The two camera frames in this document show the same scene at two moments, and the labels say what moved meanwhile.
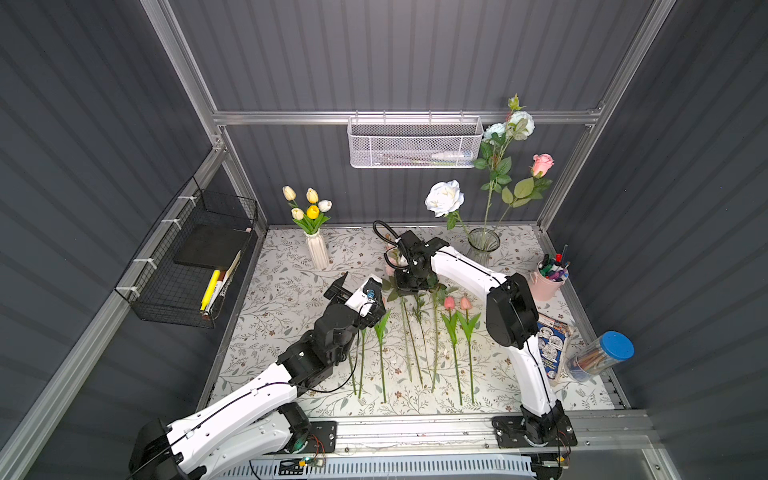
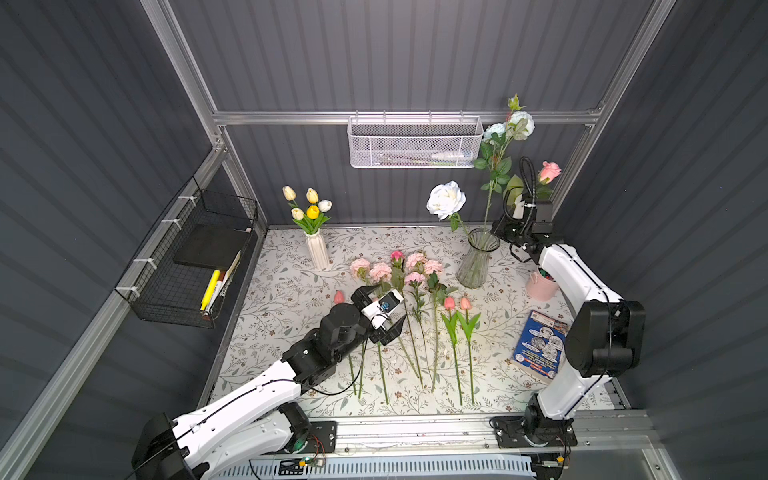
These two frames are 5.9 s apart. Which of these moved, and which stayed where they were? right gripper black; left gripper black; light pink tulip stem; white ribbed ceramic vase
Moved: left gripper black; right gripper black
Stayed: light pink tulip stem; white ribbed ceramic vase
